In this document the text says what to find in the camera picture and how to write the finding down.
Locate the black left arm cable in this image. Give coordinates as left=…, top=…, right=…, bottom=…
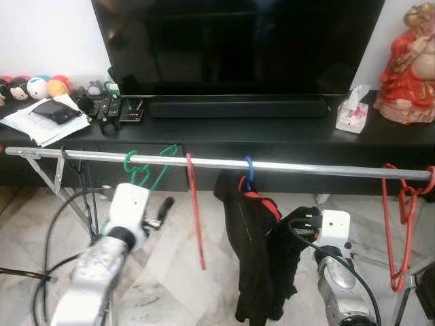
left=31, top=188, right=113, bottom=326

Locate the white round plush toy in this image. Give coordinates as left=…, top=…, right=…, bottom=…
left=27, top=75, right=52, bottom=101

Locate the orange round plush toy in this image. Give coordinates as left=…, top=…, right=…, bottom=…
left=48, top=75, right=71, bottom=99

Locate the salmon pink plastic hanger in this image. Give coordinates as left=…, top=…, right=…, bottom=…
left=186, top=153, right=207, bottom=271

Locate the black garment with red trim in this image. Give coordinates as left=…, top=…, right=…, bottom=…
left=214, top=170, right=283, bottom=325

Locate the black wallet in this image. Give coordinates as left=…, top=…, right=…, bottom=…
left=31, top=98, right=83, bottom=127

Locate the black remote control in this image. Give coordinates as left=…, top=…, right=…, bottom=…
left=94, top=95, right=124, bottom=132

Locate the black soundbar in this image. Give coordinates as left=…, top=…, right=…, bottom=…
left=148, top=95, right=332, bottom=120

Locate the small grey round gadget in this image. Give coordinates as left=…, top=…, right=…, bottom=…
left=84, top=79, right=103, bottom=98

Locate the blue plastic hanger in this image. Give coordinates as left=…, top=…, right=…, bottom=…
left=243, top=156, right=257, bottom=192

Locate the red plastic hanger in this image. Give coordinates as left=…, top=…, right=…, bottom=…
left=381, top=163, right=435, bottom=293

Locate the thin black hanger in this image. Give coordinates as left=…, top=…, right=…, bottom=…
left=60, top=146, right=96, bottom=235

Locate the red laughing Buddha statue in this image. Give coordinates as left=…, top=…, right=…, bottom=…
left=374, top=2, right=435, bottom=125

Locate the white pink tissue box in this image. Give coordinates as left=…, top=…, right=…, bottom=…
left=335, top=84, right=371, bottom=134

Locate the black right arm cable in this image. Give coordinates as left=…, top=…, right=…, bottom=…
left=289, top=216, right=383, bottom=326

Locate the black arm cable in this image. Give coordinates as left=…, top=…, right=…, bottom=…
left=31, top=188, right=113, bottom=326
left=289, top=216, right=383, bottom=326

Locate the small black electronic box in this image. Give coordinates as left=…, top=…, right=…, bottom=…
left=119, top=98, right=145, bottom=124

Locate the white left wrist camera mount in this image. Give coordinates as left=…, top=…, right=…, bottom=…
left=105, top=182, right=150, bottom=251

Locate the small green white gadget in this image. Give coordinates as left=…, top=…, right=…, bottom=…
left=105, top=77, right=122, bottom=96

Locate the black low TV console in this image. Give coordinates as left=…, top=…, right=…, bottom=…
left=0, top=92, right=435, bottom=198

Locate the green plastic hanger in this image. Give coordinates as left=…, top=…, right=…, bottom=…
left=122, top=144, right=181, bottom=192

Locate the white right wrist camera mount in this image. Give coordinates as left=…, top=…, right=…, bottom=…
left=319, top=209, right=352, bottom=259

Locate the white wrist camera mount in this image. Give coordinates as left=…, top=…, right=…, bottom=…
left=319, top=209, right=352, bottom=259
left=105, top=182, right=150, bottom=251

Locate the white paper stack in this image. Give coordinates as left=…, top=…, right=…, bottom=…
left=0, top=94, right=92, bottom=147

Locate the black flat television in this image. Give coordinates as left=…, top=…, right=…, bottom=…
left=92, top=0, right=386, bottom=96

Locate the silver metal clothes rack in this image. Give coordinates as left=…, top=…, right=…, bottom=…
left=3, top=146, right=435, bottom=326

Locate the plain black garment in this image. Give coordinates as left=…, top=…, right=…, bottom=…
left=265, top=206, right=320, bottom=321

